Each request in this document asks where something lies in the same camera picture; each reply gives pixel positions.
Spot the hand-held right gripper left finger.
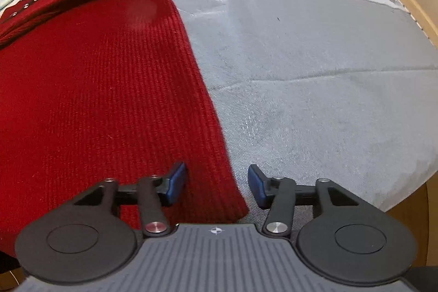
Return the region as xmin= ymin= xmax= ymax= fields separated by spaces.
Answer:
xmin=73 ymin=161 xmax=188 ymax=238

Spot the red knit sweater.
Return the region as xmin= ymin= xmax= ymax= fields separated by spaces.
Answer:
xmin=0 ymin=0 xmax=249 ymax=258

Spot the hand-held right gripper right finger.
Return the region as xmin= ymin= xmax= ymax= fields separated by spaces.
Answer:
xmin=248 ymin=164 xmax=356 ymax=237

